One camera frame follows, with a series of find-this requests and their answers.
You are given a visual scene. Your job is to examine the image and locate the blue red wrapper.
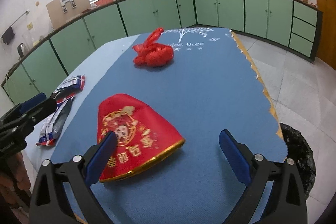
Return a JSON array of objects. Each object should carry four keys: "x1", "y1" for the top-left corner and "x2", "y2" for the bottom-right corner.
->
[
  {"x1": 35, "y1": 98, "x2": 73, "y2": 146},
  {"x1": 51, "y1": 75, "x2": 85, "y2": 104}
]

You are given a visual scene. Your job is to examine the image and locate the red gold festive bag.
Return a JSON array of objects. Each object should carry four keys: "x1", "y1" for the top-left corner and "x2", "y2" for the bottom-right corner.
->
[{"x1": 97, "y1": 94, "x2": 185, "y2": 183}]

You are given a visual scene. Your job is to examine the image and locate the black trash bin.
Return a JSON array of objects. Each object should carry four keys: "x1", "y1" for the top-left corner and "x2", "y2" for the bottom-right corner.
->
[{"x1": 280, "y1": 123, "x2": 316, "y2": 200}]

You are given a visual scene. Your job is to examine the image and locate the green lower kitchen cabinets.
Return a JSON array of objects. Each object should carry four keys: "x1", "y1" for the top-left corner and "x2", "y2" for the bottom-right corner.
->
[{"x1": 1, "y1": 0, "x2": 323, "y2": 103}]

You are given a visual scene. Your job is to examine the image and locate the person's left hand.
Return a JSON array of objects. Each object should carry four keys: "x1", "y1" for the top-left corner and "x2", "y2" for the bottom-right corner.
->
[{"x1": 1, "y1": 152, "x2": 31, "y2": 205}]

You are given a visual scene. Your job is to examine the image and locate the metal kettle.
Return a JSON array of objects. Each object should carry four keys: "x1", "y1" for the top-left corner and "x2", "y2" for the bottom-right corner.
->
[{"x1": 17, "y1": 43, "x2": 29, "y2": 59}]

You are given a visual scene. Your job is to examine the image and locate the dark hanging towel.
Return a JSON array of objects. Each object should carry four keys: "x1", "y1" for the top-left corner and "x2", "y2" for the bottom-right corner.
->
[{"x1": 1, "y1": 26, "x2": 15, "y2": 45}]

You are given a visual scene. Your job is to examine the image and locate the wooden cutting board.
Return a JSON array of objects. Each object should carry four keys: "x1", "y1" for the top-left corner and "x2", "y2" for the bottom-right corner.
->
[{"x1": 46, "y1": 0, "x2": 91, "y2": 30}]

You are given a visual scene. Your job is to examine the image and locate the blue tablecloth mat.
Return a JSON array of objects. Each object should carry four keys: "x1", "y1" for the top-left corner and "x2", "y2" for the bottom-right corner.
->
[{"x1": 25, "y1": 28, "x2": 287, "y2": 223}]

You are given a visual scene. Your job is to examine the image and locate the red knotted plastic bag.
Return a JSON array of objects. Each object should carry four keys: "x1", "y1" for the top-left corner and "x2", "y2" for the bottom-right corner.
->
[{"x1": 132, "y1": 27, "x2": 174, "y2": 67}]

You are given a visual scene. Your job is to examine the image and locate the red wash basin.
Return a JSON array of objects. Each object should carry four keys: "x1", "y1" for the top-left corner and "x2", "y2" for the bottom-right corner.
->
[{"x1": 95, "y1": 0, "x2": 114, "y2": 6}]

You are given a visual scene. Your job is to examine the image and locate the brown wooden door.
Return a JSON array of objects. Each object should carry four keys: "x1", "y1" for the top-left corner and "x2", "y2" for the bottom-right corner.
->
[{"x1": 317, "y1": 0, "x2": 336, "y2": 69}]

